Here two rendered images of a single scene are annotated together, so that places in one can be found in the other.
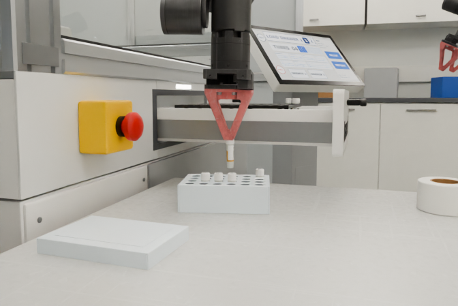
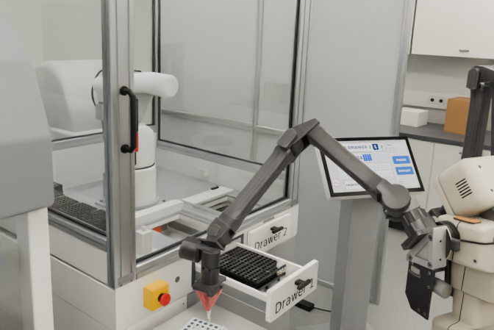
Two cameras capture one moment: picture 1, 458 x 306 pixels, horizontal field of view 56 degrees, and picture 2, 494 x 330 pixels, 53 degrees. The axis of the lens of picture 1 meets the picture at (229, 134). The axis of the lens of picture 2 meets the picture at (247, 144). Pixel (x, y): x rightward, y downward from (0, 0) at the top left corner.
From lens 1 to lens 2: 1.17 m
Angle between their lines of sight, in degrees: 22
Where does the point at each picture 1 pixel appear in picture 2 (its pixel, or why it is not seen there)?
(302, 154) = (359, 240)
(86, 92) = (148, 281)
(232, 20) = (206, 264)
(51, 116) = (130, 298)
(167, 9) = (181, 253)
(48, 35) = (129, 269)
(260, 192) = not seen: outside the picture
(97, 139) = (149, 304)
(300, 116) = (256, 294)
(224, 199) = not seen: outside the picture
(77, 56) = (144, 267)
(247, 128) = (233, 291)
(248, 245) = not seen: outside the picture
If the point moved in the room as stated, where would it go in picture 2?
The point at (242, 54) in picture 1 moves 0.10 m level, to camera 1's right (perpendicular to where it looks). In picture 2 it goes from (211, 278) to (242, 286)
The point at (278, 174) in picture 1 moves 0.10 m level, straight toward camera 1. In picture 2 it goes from (339, 250) to (334, 258)
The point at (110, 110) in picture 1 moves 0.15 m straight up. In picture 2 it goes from (155, 294) to (155, 249)
